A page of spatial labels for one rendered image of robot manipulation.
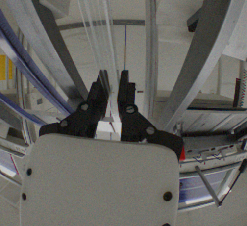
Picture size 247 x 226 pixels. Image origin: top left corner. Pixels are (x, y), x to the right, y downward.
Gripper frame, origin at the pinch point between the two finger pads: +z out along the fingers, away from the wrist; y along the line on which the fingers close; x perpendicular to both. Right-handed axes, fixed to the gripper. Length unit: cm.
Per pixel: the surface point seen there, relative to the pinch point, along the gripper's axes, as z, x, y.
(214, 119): 9.8, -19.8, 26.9
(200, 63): 7.2, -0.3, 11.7
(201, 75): 6.5, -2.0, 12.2
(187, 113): 9.2, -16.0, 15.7
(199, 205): -27, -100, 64
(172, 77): 145, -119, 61
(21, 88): 28, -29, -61
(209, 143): 6.8, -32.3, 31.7
